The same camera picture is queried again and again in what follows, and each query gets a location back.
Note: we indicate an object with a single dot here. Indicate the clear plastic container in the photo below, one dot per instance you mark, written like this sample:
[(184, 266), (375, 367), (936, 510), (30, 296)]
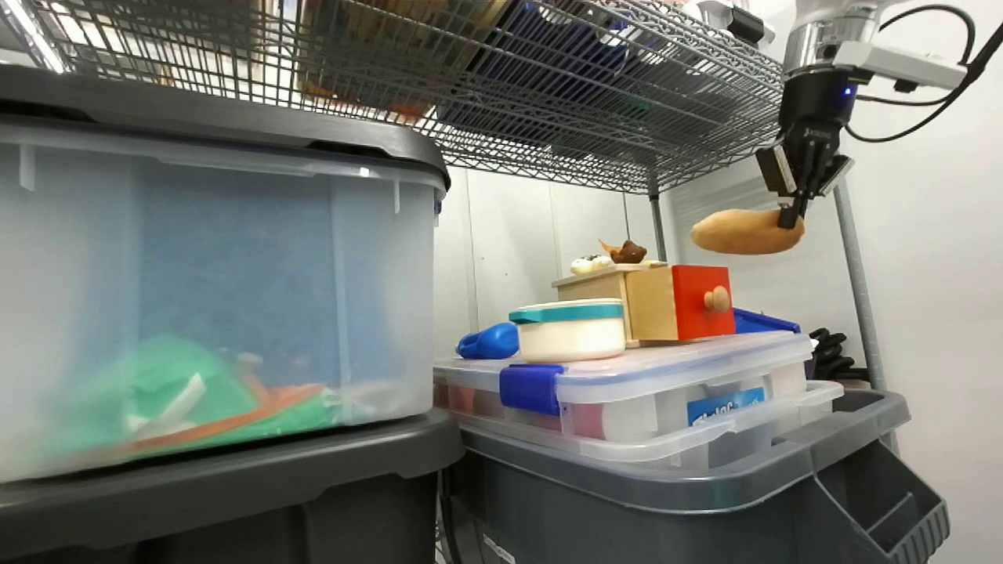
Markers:
[(754, 434)]

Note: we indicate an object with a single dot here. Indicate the dark blue box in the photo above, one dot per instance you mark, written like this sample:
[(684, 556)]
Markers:
[(543, 50)]

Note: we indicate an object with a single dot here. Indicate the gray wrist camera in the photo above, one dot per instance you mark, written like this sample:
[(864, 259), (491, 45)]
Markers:
[(896, 63)]

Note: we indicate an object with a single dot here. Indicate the green plastic item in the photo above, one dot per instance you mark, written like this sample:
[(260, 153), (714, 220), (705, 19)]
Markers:
[(159, 387)]

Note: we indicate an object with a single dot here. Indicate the brown plush toy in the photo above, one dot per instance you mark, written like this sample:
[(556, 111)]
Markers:
[(628, 250)]

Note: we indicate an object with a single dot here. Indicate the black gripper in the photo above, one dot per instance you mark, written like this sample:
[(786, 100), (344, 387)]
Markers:
[(818, 111)]

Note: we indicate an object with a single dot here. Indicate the wooden box red drawer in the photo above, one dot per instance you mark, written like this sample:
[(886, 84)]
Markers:
[(691, 314)]

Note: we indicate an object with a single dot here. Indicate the gray plastic tote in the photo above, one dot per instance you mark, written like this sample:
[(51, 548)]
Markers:
[(628, 522)]

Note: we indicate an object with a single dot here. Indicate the clear storage bin gray lid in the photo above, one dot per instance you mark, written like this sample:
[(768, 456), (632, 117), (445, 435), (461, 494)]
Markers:
[(260, 260)]

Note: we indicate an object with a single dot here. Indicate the clear container blue latches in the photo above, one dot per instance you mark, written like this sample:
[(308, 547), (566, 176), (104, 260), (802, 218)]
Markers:
[(628, 381)]

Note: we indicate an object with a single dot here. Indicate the brown cardboard box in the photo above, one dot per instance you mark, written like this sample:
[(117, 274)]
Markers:
[(395, 41)]

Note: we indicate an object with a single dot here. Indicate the blue latch flap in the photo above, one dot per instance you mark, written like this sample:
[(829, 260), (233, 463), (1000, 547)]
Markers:
[(764, 321), (491, 341)]

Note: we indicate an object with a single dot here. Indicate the cream bowl teal rim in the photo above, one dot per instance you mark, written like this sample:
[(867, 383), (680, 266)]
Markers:
[(568, 333)]

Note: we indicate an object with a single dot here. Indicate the dark gray tote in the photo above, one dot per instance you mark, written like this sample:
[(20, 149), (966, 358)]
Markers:
[(207, 501)]

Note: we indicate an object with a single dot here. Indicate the tan bread roll plushy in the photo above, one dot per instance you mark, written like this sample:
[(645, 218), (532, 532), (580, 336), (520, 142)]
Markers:
[(741, 233)]

